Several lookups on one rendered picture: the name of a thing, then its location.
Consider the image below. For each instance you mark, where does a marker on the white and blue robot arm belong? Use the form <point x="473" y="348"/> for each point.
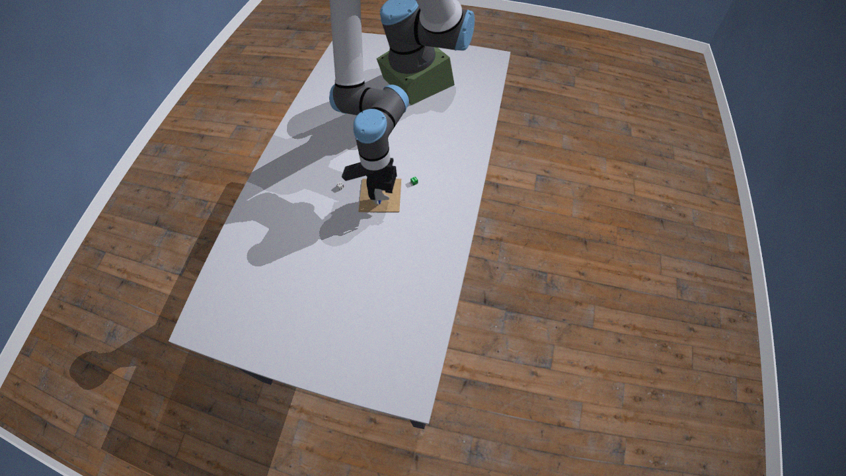
<point x="443" y="24"/>

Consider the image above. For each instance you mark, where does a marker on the tan mat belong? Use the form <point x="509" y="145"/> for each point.
<point x="391" y="205"/>

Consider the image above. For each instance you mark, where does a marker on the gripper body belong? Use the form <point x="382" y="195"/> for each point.
<point x="386" y="178"/>

